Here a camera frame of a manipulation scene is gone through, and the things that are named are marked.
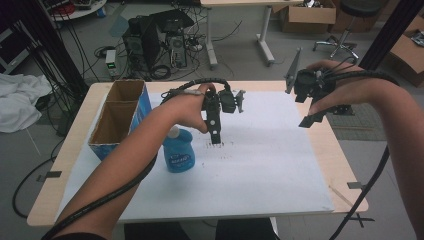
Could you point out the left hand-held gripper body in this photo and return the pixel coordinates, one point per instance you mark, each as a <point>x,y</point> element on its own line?
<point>228,100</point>

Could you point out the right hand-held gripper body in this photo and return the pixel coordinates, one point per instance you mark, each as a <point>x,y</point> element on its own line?
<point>310,83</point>

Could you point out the blue bottle with white cap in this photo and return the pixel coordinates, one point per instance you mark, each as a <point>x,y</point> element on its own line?
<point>179,153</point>

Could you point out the person's right hand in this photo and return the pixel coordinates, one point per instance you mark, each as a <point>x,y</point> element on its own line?
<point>346,90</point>

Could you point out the person's left hand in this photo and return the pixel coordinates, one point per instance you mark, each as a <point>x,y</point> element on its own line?
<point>186,106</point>

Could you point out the white foam board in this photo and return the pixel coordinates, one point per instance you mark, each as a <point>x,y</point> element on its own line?
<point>253,173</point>

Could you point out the black office chair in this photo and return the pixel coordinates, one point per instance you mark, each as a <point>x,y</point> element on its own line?
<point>346,30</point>

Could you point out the open cardboard box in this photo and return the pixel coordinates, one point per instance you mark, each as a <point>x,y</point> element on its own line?
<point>308,16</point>

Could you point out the grey computer tower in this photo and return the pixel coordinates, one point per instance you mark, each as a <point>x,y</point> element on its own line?
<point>178,50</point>

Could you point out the white-legged desk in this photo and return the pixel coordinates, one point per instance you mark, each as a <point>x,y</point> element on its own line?
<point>240,20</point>

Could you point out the person's dark trousers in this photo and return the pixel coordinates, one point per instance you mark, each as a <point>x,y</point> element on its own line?
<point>200,230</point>

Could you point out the black monitor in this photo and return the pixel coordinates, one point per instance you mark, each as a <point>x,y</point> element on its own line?
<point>173,20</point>

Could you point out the blue cardboard box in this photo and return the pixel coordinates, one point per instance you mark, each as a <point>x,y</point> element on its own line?
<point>116,116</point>

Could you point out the large cardboard box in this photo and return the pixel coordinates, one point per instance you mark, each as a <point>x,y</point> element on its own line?
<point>408,53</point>

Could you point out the black computer tower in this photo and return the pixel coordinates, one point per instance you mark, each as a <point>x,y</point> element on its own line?
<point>138,46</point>

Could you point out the small power supply unit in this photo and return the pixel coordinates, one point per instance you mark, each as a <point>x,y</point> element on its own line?
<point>111,62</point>

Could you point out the round white table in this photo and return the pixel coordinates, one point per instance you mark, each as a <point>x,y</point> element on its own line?
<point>78,8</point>

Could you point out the white cloth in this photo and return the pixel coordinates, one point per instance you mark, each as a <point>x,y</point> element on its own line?
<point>20,100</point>

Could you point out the black stand post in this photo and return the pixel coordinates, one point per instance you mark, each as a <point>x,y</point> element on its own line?
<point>388,33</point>
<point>50,43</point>

